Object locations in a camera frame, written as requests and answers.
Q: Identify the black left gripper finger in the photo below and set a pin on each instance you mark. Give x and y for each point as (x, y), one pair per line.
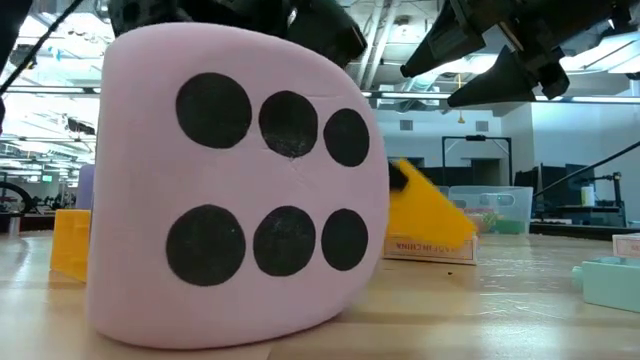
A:
(150, 12)
(325, 30)

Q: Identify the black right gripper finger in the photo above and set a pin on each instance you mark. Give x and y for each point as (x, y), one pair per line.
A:
(500, 82)
(450, 40)

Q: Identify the green toy brick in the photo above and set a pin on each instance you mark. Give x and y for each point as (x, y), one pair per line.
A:
(510, 226)

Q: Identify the orange-yellow toy brick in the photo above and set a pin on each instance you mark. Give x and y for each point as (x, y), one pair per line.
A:
(425, 215)

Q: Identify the pink foam die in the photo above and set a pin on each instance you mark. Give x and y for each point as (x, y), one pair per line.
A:
(130, 175)

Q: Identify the purple foam die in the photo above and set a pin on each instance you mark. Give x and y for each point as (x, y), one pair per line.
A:
(86, 187)

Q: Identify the mint toy brick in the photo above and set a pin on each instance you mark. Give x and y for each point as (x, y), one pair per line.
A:
(615, 287)

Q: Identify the yellow hollow toy brick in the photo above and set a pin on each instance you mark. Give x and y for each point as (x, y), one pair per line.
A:
(70, 245)

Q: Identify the yellow hanging pendant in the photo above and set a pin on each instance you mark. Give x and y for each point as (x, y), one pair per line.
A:
(460, 119)

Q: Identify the black background workbench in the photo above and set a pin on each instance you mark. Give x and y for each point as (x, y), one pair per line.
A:
(565, 180)

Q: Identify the clear plastic bin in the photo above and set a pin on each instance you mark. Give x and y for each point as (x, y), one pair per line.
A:
(515, 200)

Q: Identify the black boom rod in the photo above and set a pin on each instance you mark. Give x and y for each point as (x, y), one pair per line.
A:
(585, 171)

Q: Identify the black ceiling dome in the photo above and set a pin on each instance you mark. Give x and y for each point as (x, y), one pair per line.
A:
(22, 57)

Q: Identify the white bottle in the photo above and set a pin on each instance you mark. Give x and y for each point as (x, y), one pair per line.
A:
(588, 196)

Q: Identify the black background frame stand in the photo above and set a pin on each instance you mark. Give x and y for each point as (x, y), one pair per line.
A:
(475, 137)

